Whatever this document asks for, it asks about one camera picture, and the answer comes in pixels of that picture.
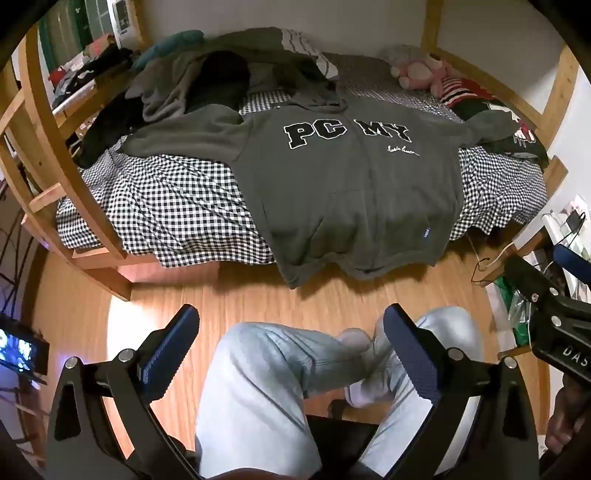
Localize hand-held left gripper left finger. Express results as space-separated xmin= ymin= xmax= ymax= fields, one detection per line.
xmin=46 ymin=304 xmax=204 ymax=480

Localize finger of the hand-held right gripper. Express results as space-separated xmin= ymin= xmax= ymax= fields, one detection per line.
xmin=553 ymin=244 xmax=591 ymax=278
xmin=504 ymin=255 xmax=561 ymax=301

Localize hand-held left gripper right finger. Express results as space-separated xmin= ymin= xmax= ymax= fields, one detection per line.
xmin=382 ymin=302 xmax=541 ymax=480

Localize grey lettered hoodie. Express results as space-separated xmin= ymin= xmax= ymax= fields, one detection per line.
xmin=121 ymin=90 xmax=525 ymax=289

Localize person's right hand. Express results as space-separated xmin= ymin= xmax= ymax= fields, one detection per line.
xmin=545 ymin=385 xmax=591 ymax=457

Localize green plastic bag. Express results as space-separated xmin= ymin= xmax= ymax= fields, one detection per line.
xmin=492 ymin=274 xmax=537 ymax=347

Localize wooden side table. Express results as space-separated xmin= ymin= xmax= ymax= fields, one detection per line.
xmin=480 ymin=217 xmax=591 ymax=287

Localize person's legs in grey pants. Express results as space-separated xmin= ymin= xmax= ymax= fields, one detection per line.
xmin=194 ymin=305 xmax=483 ymax=480

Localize black chair seat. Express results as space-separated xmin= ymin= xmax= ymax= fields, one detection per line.
xmin=295 ymin=399 xmax=393 ymax=480

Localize black white checkered bed sheet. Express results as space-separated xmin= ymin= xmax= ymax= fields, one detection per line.
xmin=55 ymin=53 xmax=550 ymax=269

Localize black device with glowing screen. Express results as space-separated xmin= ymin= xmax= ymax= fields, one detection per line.
xmin=0 ymin=314 xmax=51 ymax=377

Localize black garment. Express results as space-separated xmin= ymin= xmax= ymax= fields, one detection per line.
xmin=74 ymin=88 xmax=148 ymax=169

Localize pink plush toy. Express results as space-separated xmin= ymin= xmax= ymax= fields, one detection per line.
xmin=390 ymin=50 xmax=455 ymax=97

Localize grey plush toy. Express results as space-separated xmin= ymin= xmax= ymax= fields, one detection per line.
xmin=378 ymin=44 xmax=432 ymax=70

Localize plain grey garment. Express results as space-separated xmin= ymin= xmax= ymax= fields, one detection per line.
xmin=124 ymin=28 xmax=345 ymax=124

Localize cluttered wooden shelf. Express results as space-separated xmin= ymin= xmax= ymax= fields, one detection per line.
xmin=46 ymin=37 xmax=137 ymax=121

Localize teal cloth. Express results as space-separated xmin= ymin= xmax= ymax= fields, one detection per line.
xmin=134 ymin=30 xmax=205 ymax=70

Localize white cord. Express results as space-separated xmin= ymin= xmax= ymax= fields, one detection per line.
xmin=464 ymin=231 xmax=522 ymax=288

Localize wooden bed frame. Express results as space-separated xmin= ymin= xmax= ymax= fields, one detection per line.
xmin=0 ymin=0 xmax=583 ymax=302

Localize white wall device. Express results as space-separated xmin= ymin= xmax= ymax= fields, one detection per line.
xmin=111 ymin=0 xmax=140 ymax=37

